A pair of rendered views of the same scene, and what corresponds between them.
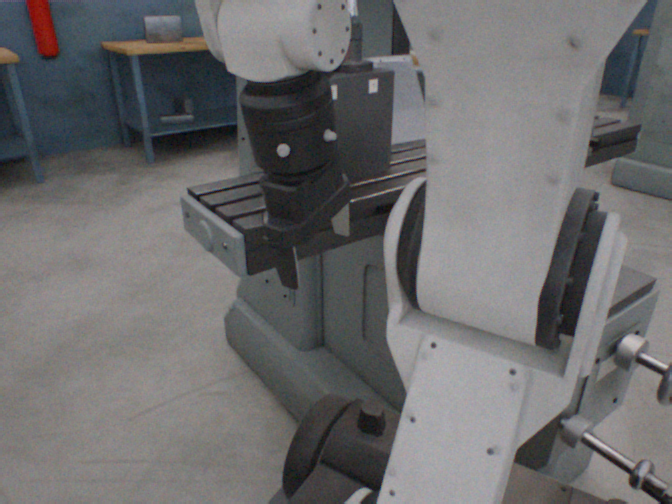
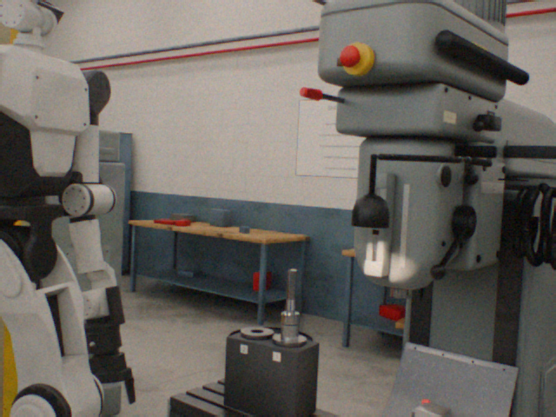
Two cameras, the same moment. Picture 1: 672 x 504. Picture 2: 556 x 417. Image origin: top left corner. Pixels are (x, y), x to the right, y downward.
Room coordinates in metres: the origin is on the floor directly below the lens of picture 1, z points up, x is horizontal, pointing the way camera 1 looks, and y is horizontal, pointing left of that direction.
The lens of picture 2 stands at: (0.53, -1.50, 1.54)
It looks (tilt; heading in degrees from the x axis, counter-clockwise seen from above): 3 degrees down; 75
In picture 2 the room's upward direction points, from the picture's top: 3 degrees clockwise
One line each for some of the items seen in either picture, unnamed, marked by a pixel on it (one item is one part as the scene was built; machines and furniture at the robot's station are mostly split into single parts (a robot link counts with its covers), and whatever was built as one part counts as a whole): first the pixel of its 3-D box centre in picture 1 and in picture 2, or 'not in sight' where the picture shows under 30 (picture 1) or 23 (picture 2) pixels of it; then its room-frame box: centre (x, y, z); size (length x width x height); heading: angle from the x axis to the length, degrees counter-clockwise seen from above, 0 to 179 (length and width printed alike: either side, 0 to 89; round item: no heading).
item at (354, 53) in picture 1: (349, 44); (289, 327); (0.98, -0.02, 1.14); 0.05 x 0.05 x 0.06
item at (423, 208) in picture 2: not in sight; (407, 211); (1.15, -0.30, 1.47); 0.21 x 0.19 x 0.32; 126
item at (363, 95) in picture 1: (329, 122); (271, 371); (0.94, 0.01, 1.01); 0.22 x 0.12 x 0.20; 134
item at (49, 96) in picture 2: not in sight; (4, 117); (0.29, -0.07, 1.63); 0.34 x 0.30 x 0.36; 58
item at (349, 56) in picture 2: not in sight; (351, 56); (0.94, -0.45, 1.76); 0.04 x 0.03 x 0.04; 126
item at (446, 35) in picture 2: not in sight; (486, 62); (1.26, -0.40, 1.79); 0.45 x 0.04 x 0.04; 36
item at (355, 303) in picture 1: (453, 333); not in sight; (1.13, -0.31, 0.42); 0.80 x 0.30 x 0.60; 36
